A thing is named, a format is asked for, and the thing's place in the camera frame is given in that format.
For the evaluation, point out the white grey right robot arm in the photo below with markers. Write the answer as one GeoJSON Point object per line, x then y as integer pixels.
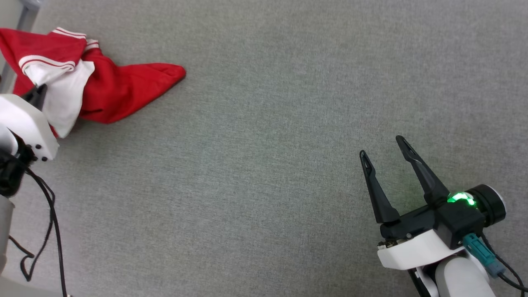
{"type": "Point", "coordinates": [462, 278]}

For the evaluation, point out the teal right camera connector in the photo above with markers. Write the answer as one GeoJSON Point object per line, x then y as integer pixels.
{"type": "Point", "coordinates": [482, 253]}

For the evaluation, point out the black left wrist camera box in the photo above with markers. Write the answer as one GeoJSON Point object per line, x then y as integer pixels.
{"type": "Point", "coordinates": [10, 171]}

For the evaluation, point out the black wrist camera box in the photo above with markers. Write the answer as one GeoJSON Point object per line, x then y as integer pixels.
{"type": "Point", "coordinates": [458, 225]}
{"type": "Point", "coordinates": [10, 171]}

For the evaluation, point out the red and white sports garment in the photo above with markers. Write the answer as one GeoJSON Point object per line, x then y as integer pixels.
{"type": "Point", "coordinates": [123, 90]}

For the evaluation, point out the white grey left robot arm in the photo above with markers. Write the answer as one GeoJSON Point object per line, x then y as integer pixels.
{"type": "Point", "coordinates": [5, 231]}

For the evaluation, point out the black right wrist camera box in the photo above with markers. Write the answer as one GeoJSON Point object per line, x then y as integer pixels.
{"type": "Point", "coordinates": [458, 225]}

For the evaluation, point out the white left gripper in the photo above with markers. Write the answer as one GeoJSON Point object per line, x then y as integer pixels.
{"type": "Point", "coordinates": [24, 119]}

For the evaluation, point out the grey metal frame bar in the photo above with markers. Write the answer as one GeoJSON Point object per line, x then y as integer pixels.
{"type": "Point", "coordinates": [28, 14]}

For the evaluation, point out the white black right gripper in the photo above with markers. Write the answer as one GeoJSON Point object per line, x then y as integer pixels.
{"type": "Point", "coordinates": [412, 249]}

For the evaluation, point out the black right gripper cylinder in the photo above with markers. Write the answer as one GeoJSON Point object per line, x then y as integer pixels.
{"type": "Point", "coordinates": [489, 204]}

